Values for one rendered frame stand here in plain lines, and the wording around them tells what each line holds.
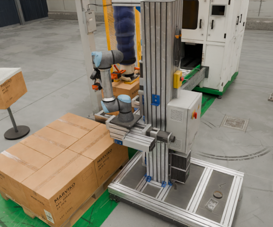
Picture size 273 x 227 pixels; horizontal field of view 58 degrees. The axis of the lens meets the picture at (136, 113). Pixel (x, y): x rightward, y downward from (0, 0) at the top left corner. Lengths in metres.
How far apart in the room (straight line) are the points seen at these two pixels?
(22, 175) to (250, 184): 2.50
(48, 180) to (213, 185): 1.68
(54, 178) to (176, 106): 1.34
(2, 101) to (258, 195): 3.45
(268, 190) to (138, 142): 1.73
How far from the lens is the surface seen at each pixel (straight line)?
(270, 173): 3.53
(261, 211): 3.06
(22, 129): 4.55
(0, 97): 3.89
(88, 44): 3.95
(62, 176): 2.57
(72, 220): 2.87
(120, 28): 2.88
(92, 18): 3.89
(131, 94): 2.87
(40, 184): 2.57
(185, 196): 2.72
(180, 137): 2.25
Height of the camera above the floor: 2.24
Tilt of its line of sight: 30 degrees down
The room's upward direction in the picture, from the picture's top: 3 degrees counter-clockwise
